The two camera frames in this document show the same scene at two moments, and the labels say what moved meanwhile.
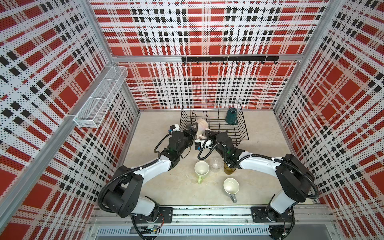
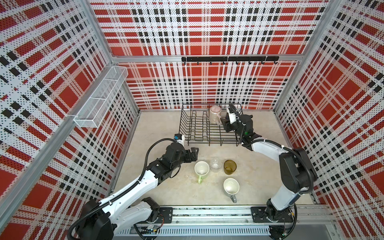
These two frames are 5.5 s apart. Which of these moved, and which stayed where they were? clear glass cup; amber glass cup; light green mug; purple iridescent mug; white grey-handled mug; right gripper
Moved: right gripper; purple iridescent mug
Stayed: clear glass cup; light green mug; white grey-handled mug; amber glass cup
